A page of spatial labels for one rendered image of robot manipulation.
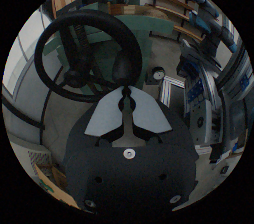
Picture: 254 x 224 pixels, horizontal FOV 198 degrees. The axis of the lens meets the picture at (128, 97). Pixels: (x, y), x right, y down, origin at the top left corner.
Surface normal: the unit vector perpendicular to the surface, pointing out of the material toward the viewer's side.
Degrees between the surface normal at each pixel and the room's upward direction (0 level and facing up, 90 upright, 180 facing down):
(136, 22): 90
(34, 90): 90
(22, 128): 90
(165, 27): 90
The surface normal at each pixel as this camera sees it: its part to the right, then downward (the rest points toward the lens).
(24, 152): 1.00, 0.04
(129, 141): 0.00, -0.45
